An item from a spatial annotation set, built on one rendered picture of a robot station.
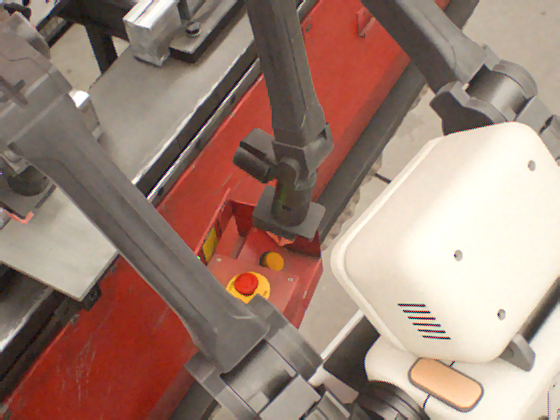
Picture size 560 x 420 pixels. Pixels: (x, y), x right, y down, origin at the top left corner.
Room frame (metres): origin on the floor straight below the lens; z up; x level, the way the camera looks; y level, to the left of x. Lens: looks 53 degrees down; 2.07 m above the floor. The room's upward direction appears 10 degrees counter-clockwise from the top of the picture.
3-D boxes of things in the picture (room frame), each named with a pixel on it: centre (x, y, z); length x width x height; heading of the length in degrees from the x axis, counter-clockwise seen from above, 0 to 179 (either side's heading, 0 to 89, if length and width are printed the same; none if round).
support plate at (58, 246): (0.88, 0.34, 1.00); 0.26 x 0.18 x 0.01; 52
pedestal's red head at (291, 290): (0.88, 0.06, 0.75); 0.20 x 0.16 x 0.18; 151
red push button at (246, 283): (0.84, 0.08, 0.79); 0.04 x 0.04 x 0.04
